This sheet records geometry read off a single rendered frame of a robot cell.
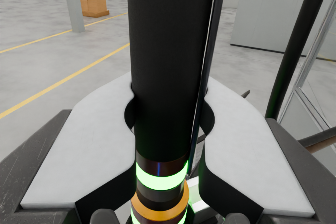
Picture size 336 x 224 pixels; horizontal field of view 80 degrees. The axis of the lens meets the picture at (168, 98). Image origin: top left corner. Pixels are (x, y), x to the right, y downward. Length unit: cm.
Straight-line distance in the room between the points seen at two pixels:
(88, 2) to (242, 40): 544
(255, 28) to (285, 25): 63
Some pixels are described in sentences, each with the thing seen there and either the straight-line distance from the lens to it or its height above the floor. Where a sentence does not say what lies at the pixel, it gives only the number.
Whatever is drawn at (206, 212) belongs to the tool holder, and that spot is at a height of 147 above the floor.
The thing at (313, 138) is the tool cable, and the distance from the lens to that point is 28.
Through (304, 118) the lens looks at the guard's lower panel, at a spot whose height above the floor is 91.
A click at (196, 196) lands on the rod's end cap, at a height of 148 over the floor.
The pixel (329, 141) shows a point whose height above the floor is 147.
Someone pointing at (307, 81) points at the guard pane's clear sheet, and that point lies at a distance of 157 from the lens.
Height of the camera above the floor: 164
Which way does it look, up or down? 33 degrees down
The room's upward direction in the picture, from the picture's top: 4 degrees clockwise
